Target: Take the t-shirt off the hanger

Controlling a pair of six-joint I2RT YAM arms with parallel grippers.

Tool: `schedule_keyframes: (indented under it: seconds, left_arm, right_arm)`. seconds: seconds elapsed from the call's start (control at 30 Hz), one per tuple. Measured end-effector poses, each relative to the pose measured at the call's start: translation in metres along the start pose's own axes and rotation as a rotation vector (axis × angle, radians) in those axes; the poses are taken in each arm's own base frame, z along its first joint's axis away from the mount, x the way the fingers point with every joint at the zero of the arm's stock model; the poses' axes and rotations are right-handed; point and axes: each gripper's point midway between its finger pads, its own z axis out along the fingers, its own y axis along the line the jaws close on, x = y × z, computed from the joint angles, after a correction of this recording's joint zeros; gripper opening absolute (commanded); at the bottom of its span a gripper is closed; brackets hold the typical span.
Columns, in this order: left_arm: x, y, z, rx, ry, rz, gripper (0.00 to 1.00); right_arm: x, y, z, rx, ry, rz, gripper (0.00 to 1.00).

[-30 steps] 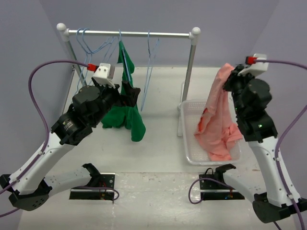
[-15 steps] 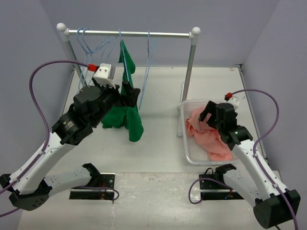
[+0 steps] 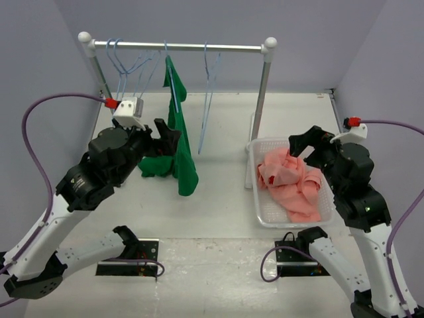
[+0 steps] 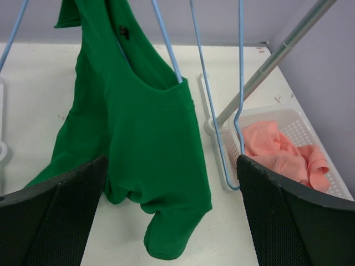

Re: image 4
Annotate light blue pink-shirt hanger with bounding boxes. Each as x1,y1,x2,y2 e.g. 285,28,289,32
190,1,244,191

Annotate light blue green-shirt hanger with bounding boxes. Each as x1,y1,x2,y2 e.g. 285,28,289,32
116,1,183,84

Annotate clear plastic basket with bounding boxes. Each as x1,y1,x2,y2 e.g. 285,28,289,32
239,106,353,201

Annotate pink t shirt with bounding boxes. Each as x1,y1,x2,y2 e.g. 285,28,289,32
242,120,331,193

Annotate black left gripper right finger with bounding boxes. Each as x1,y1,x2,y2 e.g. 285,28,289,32
236,155,354,265

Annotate metal clothes rack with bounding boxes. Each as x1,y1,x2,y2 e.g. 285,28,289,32
0,0,338,192

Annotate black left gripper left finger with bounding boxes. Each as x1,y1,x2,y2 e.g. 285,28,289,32
1,156,108,265

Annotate green t shirt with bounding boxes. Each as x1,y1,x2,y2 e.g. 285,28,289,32
30,1,212,260

